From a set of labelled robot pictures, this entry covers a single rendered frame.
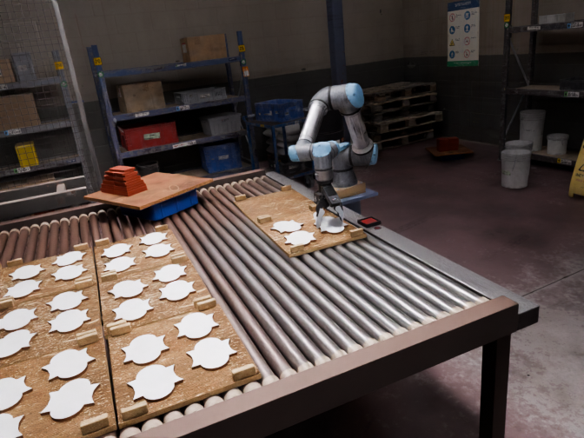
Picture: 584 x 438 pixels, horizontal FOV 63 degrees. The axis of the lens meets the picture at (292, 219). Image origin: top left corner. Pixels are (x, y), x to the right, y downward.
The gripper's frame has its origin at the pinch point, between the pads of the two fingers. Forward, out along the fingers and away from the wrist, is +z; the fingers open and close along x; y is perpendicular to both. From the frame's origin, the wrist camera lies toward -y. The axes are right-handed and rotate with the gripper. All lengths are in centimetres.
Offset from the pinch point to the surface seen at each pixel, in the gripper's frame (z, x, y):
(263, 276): 3.7, 39.2, -23.3
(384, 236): 4.3, -16.3, -16.6
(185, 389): 2, 77, -74
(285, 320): 4, 43, -55
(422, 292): 5, -2, -62
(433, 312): 5, 3, -74
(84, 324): 1, 101, -26
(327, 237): 2.0, 5.7, -7.9
